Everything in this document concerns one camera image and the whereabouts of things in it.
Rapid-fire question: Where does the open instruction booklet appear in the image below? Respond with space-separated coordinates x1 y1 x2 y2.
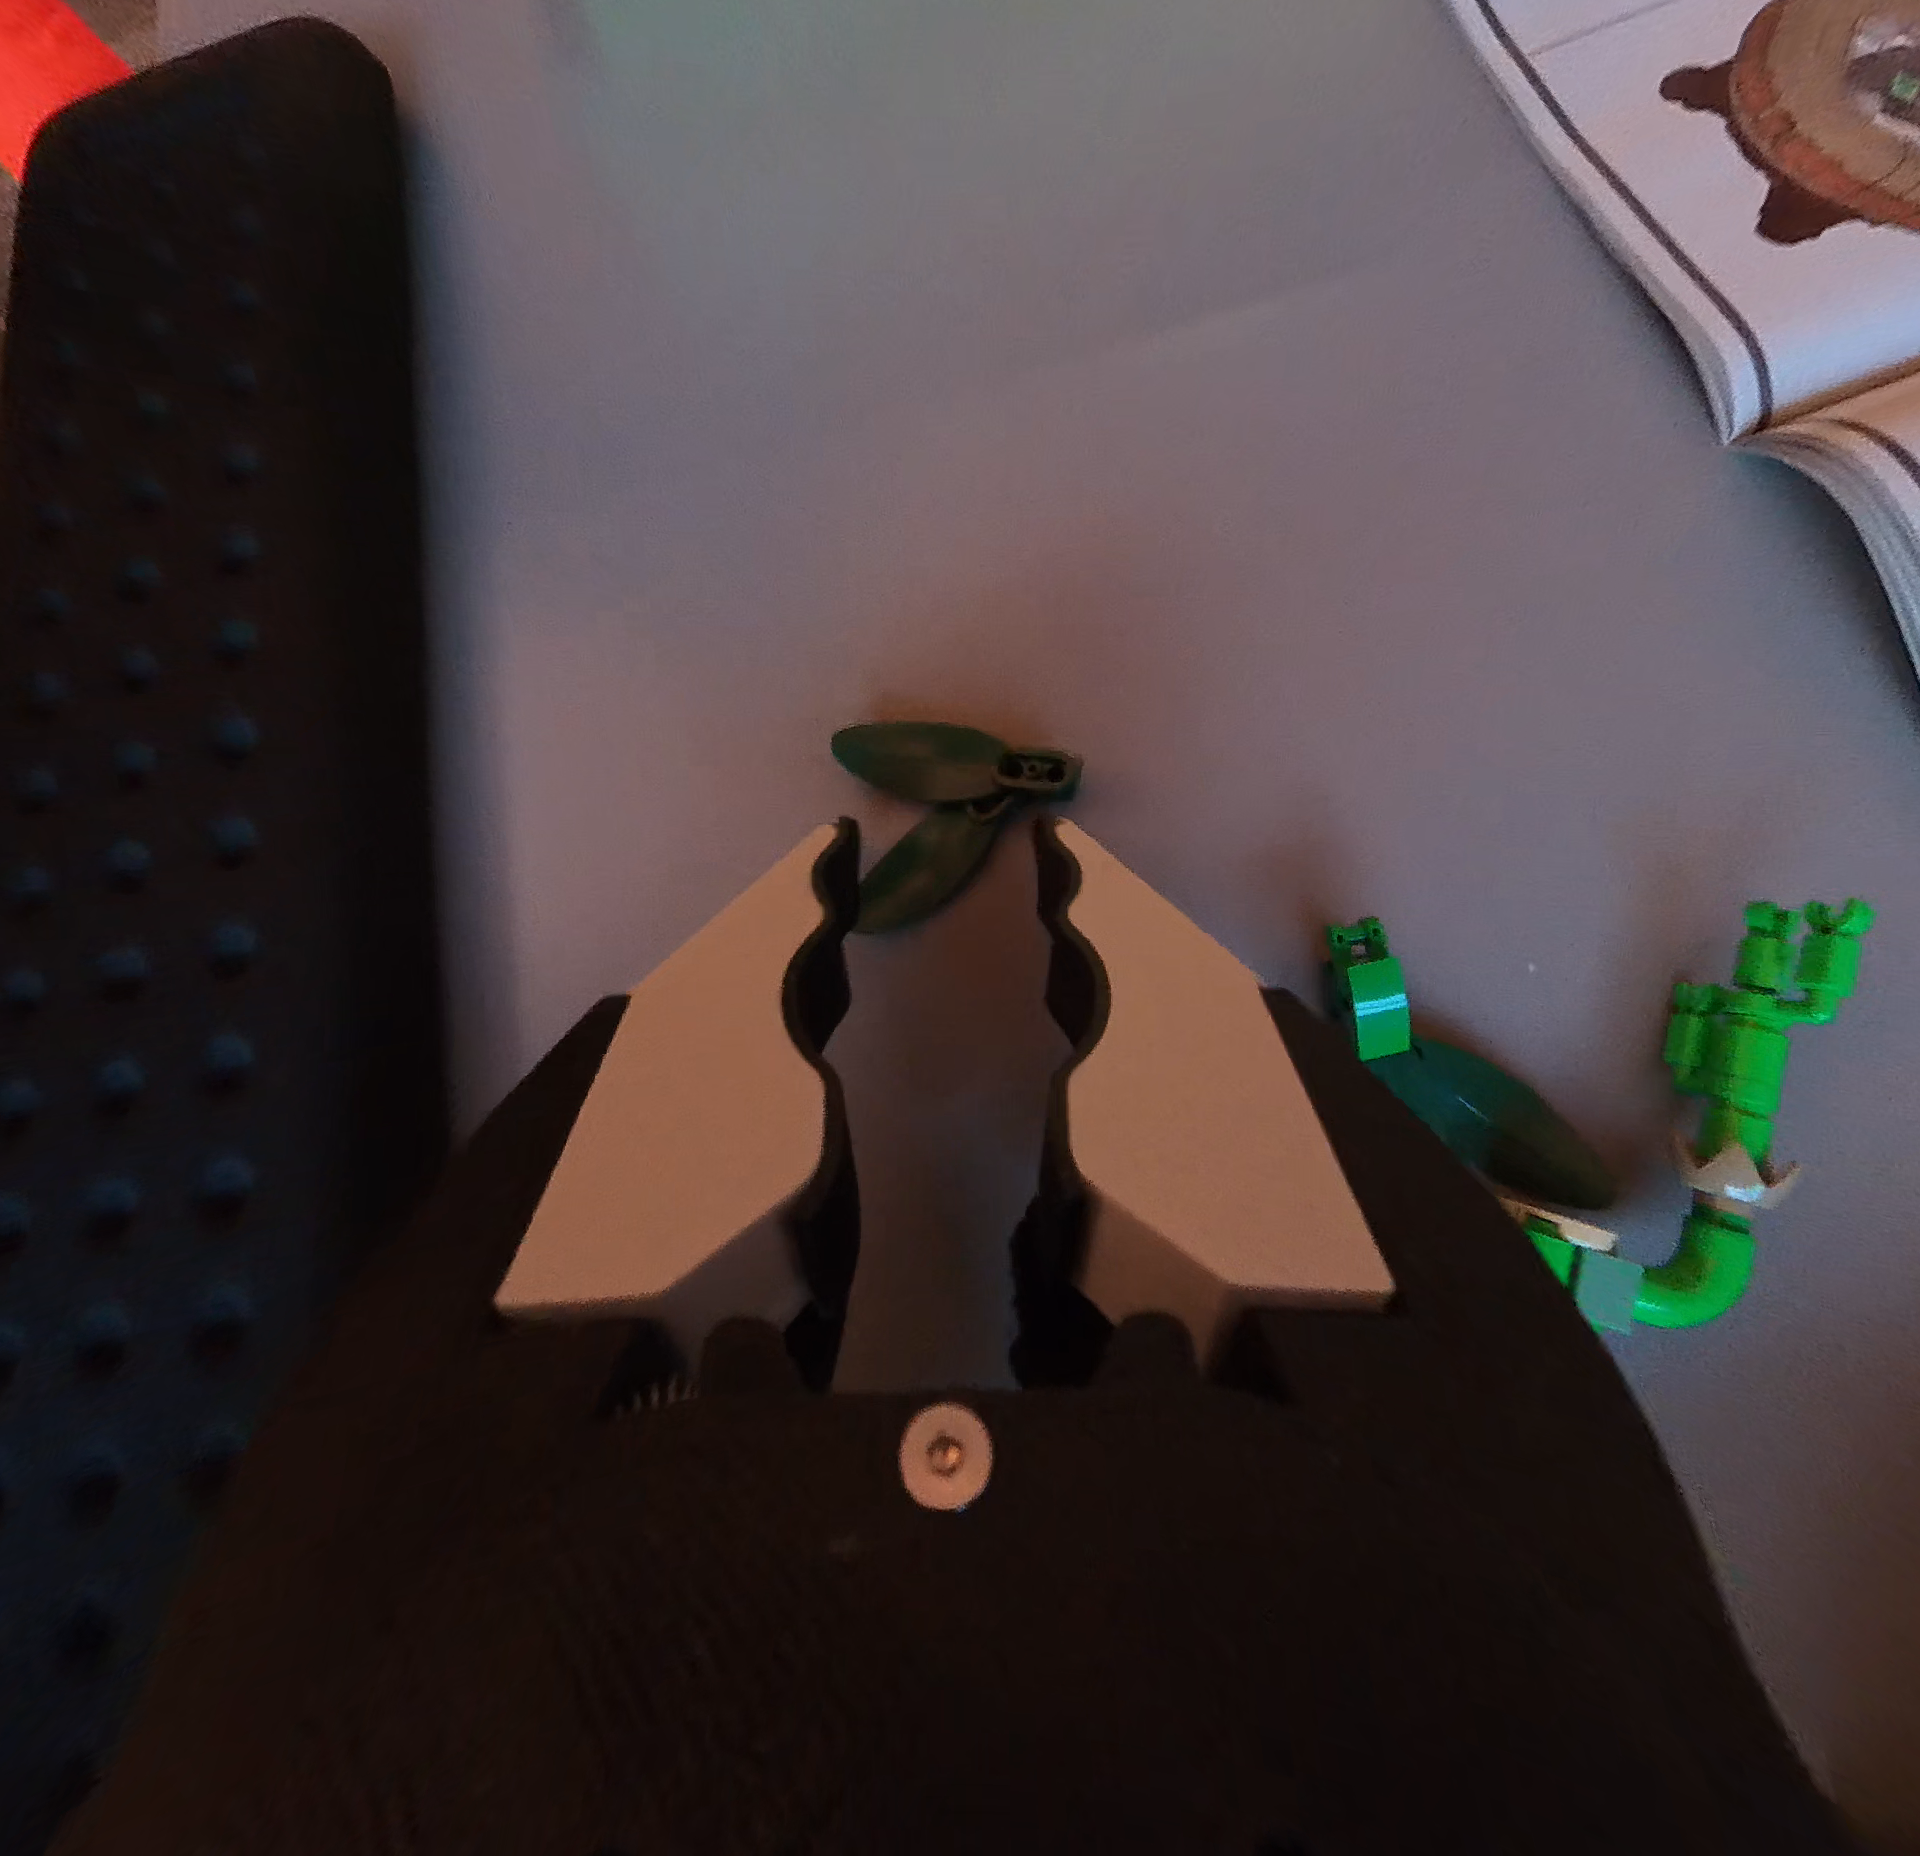
1400 0 1920 692

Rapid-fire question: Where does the grey desk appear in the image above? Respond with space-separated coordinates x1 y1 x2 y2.
142 0 1920 1856

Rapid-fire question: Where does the black studded pad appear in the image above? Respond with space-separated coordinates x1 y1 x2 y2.
0 14 446 1856

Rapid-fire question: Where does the red orange object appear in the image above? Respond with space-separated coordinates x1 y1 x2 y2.
0 0 139 185

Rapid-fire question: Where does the bright green toy stem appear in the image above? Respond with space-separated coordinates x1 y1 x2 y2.
1323 892 1881 1333

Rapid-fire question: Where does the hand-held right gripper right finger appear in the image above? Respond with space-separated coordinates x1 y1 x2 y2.
1005 813 1400 1387

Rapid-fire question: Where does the dark green double toy leaf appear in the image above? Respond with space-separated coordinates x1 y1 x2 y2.
825 719 1089 937

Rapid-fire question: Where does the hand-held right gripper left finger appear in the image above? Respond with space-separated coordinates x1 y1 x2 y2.
490 819 867 1387

